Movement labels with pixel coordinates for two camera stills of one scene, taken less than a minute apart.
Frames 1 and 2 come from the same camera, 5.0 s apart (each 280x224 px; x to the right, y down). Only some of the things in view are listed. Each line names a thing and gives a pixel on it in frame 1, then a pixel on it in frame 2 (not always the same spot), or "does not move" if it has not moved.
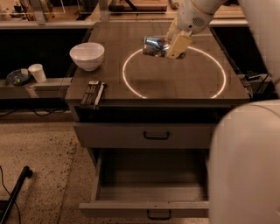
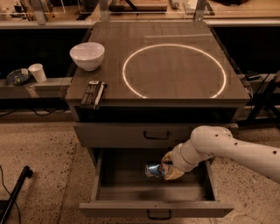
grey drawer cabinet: (148, 122) does not move
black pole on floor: (25, 173) does not move
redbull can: (155, 45) → (152, 171)
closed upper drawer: (143, 135) does not move
